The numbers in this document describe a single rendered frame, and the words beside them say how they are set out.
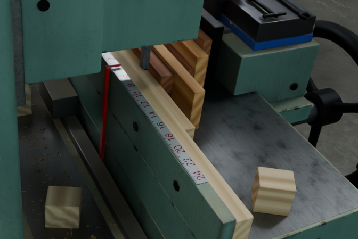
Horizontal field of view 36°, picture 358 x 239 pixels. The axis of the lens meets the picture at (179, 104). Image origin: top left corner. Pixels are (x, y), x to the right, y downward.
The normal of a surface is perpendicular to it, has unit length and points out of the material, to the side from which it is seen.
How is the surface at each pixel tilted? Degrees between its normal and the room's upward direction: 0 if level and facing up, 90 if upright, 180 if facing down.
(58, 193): 0
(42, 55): 90
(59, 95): 0
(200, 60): 90
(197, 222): 90
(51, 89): 0
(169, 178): 90
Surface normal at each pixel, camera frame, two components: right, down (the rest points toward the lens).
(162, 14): 0.47, 0.56
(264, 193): -0.05, 0.57
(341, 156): 0.13, -0.81
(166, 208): -0.88, 0.18
